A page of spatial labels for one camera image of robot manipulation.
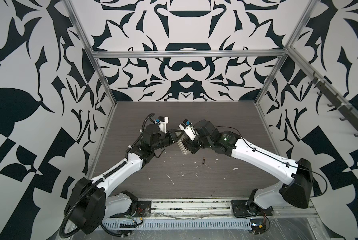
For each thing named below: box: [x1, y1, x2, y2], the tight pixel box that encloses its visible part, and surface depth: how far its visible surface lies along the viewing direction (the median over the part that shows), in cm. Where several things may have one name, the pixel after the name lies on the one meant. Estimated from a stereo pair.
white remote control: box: [177, 138, 189, 156], surface depth 75 cm
